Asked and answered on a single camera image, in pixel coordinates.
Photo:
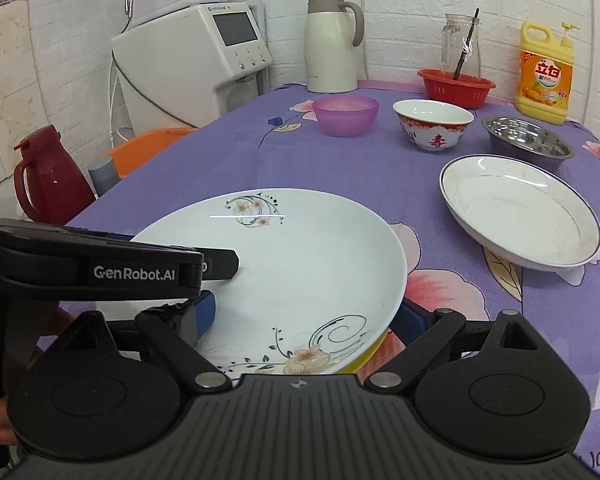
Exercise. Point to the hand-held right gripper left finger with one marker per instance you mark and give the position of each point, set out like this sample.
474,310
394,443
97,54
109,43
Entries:
205,312

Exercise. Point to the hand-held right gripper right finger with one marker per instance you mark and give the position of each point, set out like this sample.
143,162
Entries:
411,321

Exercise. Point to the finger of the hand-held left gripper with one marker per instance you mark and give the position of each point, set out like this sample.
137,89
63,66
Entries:
221,265
121,237

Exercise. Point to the large white floral plate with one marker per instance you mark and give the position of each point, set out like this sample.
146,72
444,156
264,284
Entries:
300,280

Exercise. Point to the yellow plate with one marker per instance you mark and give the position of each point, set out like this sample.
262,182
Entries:
372,355

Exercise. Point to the red thermos jug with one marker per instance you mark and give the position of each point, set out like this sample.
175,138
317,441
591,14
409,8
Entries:
50,180

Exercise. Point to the orange plastic stool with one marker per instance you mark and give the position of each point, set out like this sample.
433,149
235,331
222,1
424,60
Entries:
147,147

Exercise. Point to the purple floral tablecloth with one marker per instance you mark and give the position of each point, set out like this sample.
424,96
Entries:
330,165

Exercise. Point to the white plate with blue rim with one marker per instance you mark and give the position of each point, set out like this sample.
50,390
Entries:
522,207

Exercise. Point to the white water dispenser with screen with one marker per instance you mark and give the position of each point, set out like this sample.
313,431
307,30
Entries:
180,70

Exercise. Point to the marble board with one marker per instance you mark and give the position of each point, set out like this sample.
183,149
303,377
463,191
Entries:
7,95

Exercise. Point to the purple plastic bowl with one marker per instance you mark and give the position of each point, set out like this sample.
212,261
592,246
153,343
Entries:
346,116

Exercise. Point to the white and red ceramic bowl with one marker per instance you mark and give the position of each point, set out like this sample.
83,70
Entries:
432,127

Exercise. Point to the stainless steel bowl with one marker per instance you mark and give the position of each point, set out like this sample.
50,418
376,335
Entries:
527,137

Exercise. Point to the red plastic basket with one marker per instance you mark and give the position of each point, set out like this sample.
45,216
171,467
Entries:
457,89

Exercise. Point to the cream thermos jug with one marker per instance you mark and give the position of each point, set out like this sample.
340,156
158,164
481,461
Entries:
330,45

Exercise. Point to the yellow detergent pump bottle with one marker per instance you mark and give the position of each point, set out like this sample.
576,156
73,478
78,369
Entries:
545,77

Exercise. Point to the dark stick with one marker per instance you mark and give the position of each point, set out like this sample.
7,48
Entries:
466,47

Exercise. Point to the clear glass jar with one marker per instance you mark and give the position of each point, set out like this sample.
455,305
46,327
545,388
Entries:
460,45

